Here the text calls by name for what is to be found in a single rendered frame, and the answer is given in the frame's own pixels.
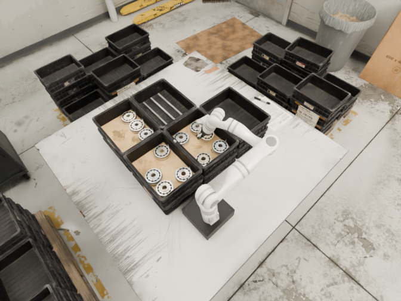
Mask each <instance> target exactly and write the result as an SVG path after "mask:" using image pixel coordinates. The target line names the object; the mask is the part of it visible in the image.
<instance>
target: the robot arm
mask: <svg viewBox="0 0 401 301"><path fill-rule="evenodd" d="M224 116H225V113H224V111H223V110H222V109H221V108H215V109H214V110H213V111H212V113H211V114H210V115H205V116H203V117H202V118H200V119H198V120H197V121H196V123H197V124H201V125H203V126H202V128H201V132H200V133H199V134H197V135H196V137H197V138H198V140H200V139H201V138H202V137H204V136H209V135H211V134H212V133H213V132H214V130H215V129H216V128H221V129H224V130H227V131H229V132H231V133H233V134H234V135H236V136H238V137H240V138H241V139H243V140H244V141H246V142H247V143H249V144H250V145H251V146H253V147H254V148H253V149H251V150H250V151H249V152H247V153H246V154H244V156H242V157H241V158H239V159H238V160H237V161H236V162H234V163H233V164H232V165H231V166H230V167H229V168H228V170H227V173H226V178H225V181H224V183H223V186H222V187H221V189H220V190H219V191H218V192H216V191H215V190H213V188H212V187H210V185H208V184H204V185H202V186H200V187H199V188H198V189H197V191H196V193H195V199H196V202H197V204H198V206H199V207H200V211H201V214H202V218H203V221H204V222H205V223H208V224H210V225H212V224H214V223H215V222H216V221H217V220H219V213H218V208H217V204H218V203H219V202H220V201H221V200H222V199H223V198H224V197H225V196H226V195H227V194H228V193H229V192H230V191H231V190H232V189H233V188H234V187H235V186H236V185H237V184H238V183H240V182H241V181H242V180H243V179H244V178H245V177H246V176H248V175H249V174H250V173H251V172H252V171H253V170H254V168H255V167H256V166H257V165H258V164H259V163H260V161H261V160H262V159H263V158H265V157H266V156H269V155H272V154H273V153H274V152H275V151H276V149H277V148H278V146H279V139H278V138H277V137H276V136H275V135H272V134H269V135H266V136H264V137H263V138H259V137H257V136H256V135H254V134H253V133H252V132H250V131H249V130H248V129H247V128H246V127H245V126H244V125H243V124H241V123H240V122H238V121H236V120H234V119H233V118H229V119H228V120H226V121H222V120H223V118H224Z"/></svg>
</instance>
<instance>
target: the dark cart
mask: <svg viewBox="0 0 401 301"><path fill-rule="evenodd" d="M27 172H28V170H27V168H26V166H25V165H24V164H23V161H22V160H21V159H20V157H19V155H18V154H17V152H16V150H15V149H14V148H13V146H12V144H11V143H10V141H9V139H8V138H7V136H6V135H5V134H4V133H3V132H2V131H1V130H0V189H1V188H3V187H4V186H6V185H8V184H9V183H11V182H13V181H14V180H16V179H18V178H19V177H21V176H23V177H24V178H26V179H29V178H30V177H29V176H28V174H27Z"/></svg>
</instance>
